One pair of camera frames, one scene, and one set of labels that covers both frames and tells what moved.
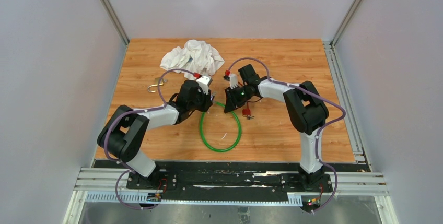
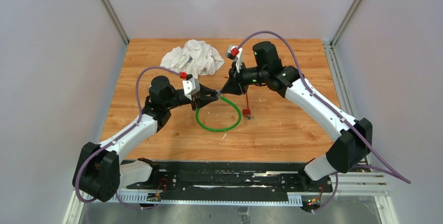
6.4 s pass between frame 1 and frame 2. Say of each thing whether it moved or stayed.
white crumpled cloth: stayed
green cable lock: moved
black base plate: stayed
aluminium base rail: stayed
